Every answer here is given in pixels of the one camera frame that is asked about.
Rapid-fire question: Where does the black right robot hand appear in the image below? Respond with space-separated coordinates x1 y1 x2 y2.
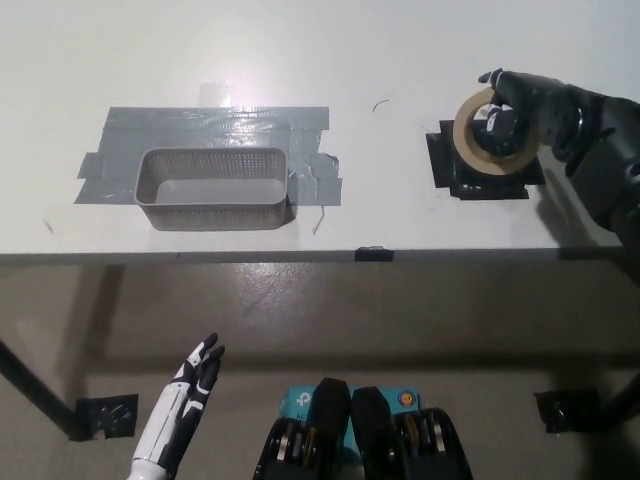
474 68 616 162

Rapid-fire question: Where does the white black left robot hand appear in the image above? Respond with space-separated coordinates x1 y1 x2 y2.
132 332 226 465

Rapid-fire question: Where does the beige masking tape roll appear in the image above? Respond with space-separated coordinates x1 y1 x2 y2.
453 88 541 176

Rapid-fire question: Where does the black tape square patch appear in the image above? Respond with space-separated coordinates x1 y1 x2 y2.
424 119 546 202

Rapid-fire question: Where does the small grey perforated container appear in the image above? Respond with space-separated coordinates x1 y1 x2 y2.
133 147 292 232

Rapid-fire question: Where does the black table leg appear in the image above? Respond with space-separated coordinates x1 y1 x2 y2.
0 337 84 441

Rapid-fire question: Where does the grey duct tape patch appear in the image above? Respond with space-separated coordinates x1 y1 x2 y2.
73 105 344 207

